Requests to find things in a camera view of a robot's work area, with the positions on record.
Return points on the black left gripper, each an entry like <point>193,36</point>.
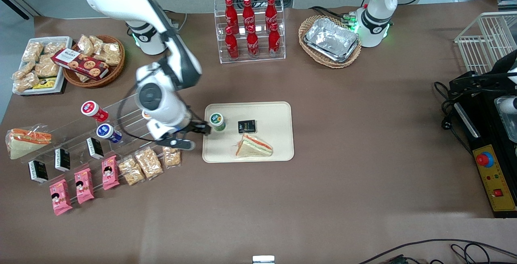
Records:
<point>473,81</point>

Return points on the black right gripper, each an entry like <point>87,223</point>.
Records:
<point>195,127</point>

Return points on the green gum bottle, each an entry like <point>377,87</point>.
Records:
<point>217,121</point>

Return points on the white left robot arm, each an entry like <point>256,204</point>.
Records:
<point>377,9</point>

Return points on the beige plastic tray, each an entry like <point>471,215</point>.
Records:
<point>226,146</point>

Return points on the orange gum bottle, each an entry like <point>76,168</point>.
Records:
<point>146,115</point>

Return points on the blue gum bottle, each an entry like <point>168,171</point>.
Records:
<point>109,133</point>

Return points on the red gum bottle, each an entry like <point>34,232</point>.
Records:
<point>94,111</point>

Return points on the aluminium foil tray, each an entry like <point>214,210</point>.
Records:
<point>331,39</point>

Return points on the clear bag of peanut brittle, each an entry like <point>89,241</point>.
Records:
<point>32,51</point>
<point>22,71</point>
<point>131,170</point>
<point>85,45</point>
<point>54,47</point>
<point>111,53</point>
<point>27,82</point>
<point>47,68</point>
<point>172,157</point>
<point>148,162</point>
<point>97,42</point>

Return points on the small black box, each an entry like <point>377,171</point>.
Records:
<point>38,171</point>
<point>95,148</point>
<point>62,159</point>
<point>246,126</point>

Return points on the wrapped triangle sandwich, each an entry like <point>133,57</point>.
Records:
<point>254,146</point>
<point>26,142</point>

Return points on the red cola bottle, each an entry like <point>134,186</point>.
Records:
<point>252,42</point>
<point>270,11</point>
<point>274,41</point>
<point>231,43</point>
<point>248,13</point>
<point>231,13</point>

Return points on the black control box yellow panel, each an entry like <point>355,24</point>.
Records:
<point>494,175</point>

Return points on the pink snack packet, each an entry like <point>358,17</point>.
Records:
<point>60,197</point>
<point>84,186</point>
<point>110,172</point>

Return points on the clear acrylic bottle rack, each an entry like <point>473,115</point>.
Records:
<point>278,55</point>

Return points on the brown wicker basket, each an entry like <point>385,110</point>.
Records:
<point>115,70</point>

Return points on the clear acrylic stepped stand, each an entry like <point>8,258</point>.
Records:
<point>80,134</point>

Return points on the red cookie box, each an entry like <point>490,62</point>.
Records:
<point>80,64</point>

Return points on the small white object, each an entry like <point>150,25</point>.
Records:
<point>263,259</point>

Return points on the light wicker basket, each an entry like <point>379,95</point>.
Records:
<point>307,27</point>

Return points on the yellow snack packet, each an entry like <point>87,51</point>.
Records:
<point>45,83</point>

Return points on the white rectangular bin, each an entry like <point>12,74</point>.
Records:
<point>60,39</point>

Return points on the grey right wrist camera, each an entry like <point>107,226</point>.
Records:
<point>179,144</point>

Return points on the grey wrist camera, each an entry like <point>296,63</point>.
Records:
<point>507,104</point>
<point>179,144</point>

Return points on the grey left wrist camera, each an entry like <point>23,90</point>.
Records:
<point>507,104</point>

